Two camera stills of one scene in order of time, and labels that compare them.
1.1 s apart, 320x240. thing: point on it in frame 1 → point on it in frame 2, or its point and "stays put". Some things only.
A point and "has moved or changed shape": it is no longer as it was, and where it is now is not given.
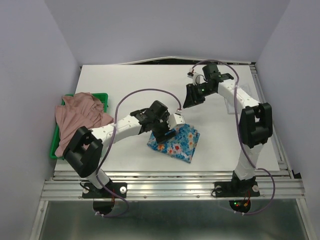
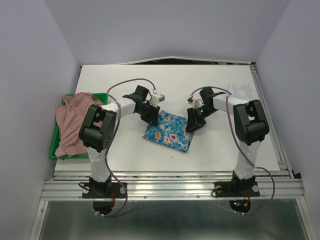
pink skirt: [78, 110] stays put
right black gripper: [191, 98] → [193, 120]
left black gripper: [161, 138] → [153, 118]
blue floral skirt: [182, 146] has moved or changed shape
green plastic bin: [104, 97] stays put
